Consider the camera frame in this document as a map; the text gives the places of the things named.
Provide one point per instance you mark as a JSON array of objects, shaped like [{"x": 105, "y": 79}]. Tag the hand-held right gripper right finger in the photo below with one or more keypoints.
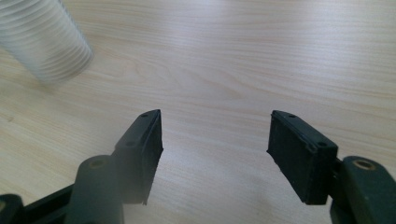
[{"x": 305, "y": 158}]

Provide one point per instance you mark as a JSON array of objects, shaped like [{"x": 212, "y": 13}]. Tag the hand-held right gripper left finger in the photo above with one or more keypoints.
[{"x": 137, "y": 155}]

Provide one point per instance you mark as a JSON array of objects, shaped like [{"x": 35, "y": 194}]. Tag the stack of clear plastic cups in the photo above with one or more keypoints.
[{"x": 43, "y": 37}]

